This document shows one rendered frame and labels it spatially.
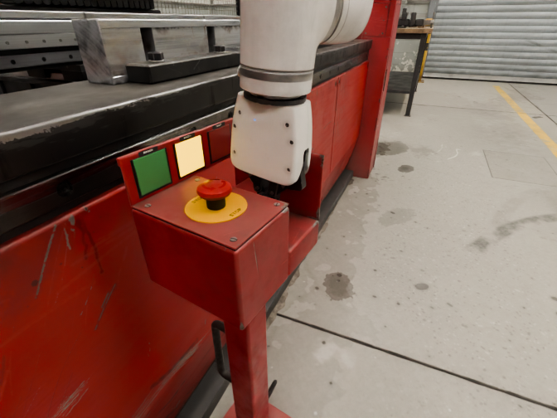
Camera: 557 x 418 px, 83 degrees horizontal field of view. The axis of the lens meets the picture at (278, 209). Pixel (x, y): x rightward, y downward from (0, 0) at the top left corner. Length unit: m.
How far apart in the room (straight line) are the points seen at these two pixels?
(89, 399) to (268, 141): 0.46
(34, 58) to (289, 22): 0.62
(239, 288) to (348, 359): 0.88
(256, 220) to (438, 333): 1.09
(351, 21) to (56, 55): 0.66
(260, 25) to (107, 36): 0.34
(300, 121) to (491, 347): 1.17
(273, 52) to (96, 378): 0.52
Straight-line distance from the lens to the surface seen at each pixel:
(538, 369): 1.42
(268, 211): 0.36
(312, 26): 0.37
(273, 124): 0.38
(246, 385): 0.67
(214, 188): 0.35
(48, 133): 0.43
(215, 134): 0.48
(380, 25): 2.15
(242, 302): 0.36
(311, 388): 1.12
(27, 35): 0.87
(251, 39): 0.36
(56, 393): 0.57
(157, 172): 0.42
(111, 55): 0.63
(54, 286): 0.48
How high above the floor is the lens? 0.97
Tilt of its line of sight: 31 degrees down
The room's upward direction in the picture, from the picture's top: straight up
